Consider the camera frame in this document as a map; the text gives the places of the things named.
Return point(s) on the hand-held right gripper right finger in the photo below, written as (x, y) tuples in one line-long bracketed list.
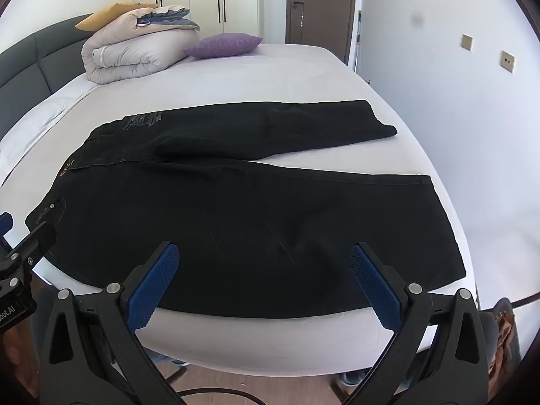
[(374, 287)]

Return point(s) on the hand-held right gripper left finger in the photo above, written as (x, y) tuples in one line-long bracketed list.
[(155, 280)]

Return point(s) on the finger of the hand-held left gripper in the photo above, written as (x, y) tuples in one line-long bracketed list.
[(5, 225), (40, 234)]

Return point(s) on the black pants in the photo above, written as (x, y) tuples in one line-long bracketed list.
[(236, 219)]

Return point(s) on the white pillow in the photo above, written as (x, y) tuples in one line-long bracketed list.
[(29, 130)]

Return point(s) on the grey padded headboard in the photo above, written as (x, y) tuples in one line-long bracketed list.
[(29, 63)]

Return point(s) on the folded beige duvet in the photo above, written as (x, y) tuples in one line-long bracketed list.
[(135, 50)]

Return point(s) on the white bed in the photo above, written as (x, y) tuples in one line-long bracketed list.
[(295, 76)]

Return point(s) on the yellow pillow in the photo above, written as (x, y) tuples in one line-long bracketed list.
[(103, 14)]

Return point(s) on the purple pillow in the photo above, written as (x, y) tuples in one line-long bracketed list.
[(223, 45)]

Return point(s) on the white wardrobe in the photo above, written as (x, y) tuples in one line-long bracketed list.
[(202, 0)]

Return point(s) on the brown door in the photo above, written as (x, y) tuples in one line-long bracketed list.
[(320, 2)]

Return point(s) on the beige wall socket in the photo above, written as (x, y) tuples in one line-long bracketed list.
[(507, 61), (466, 42)]

